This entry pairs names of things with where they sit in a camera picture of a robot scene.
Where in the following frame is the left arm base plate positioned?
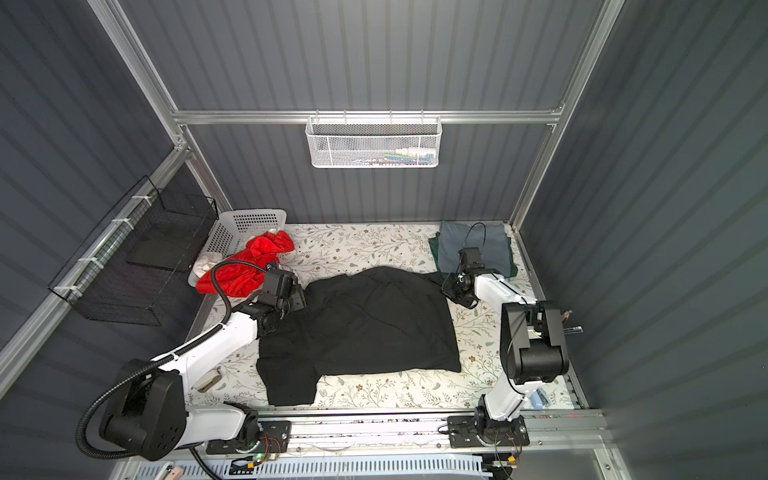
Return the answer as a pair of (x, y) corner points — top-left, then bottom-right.
(205, 420), (292, 455)

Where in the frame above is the aluminium front rail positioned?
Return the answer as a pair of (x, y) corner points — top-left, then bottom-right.
(259, 409), (613, 456)

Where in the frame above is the white pen cup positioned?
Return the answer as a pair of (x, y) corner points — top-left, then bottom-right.
(561, 310), (584, 335)

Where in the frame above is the floral table mat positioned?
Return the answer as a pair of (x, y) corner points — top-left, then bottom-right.
(187, 224), (502, 410)

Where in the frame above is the white plastic laundry basket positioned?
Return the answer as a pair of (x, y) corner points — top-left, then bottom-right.
(198, 209), (287, 258)

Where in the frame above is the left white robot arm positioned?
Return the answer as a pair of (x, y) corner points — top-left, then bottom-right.
(74, 260), (306, 461)

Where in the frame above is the black t-shirt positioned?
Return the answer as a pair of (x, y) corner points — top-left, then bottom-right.
(256, 266), (461, 407)

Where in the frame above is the white slotted cable duct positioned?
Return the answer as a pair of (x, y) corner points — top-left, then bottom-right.
(137, 454), (496, 480)

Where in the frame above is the black wire wall basket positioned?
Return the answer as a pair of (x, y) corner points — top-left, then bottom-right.
(48, 177), (219, 327)

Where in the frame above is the white wire wall basket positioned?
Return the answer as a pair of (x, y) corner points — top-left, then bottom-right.
(305, 117), (443, 169)

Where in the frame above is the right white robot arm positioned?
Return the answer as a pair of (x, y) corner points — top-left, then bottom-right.
(441, 247), (570, 430)

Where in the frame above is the white cloth in basket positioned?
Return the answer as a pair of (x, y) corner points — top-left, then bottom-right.
(192, 252), (224, 278)

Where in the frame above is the folded grey-blue t-shirt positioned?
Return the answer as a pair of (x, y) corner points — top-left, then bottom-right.
(438, 221), (511, 277)

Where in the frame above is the beige small block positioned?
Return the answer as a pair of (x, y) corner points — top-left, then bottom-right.
(193, 367), (223, 393)

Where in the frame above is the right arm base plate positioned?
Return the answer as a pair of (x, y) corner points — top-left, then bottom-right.
(447, 415), (530, 449)

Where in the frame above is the red t-shirt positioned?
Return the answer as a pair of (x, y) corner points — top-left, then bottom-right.
(215, 231), (295, 298)

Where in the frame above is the light blue small object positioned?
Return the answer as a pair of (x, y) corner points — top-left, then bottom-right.
(529, 386), (550, 410)

